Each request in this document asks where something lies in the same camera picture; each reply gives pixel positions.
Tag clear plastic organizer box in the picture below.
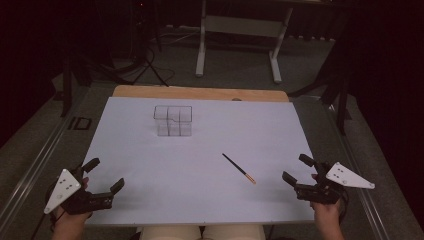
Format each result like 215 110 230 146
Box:
153 105 194 138

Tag white metal stand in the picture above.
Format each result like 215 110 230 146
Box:
194 0 295 85

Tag black metal stand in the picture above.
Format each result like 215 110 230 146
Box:
59 58 92 118

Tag metal floor rail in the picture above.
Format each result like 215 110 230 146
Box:
0 85 90 225
318 97 392 240

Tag black tripod legs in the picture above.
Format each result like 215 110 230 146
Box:
287 63 353 136

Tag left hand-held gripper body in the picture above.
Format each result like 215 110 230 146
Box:
43 165 115 216

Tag person's right hand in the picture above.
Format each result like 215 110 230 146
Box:
309 199 342 228

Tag black pen with orange tip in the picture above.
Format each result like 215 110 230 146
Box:
221 153 257 185

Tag person's left hand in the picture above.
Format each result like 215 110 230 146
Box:
52 177 92 230

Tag white board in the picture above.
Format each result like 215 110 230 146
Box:
82 96 318 228

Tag wooden table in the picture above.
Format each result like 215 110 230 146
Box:
112 84 290 103

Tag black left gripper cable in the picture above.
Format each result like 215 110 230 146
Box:
31 182 65 240

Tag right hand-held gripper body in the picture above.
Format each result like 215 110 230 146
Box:
294 161 376 205

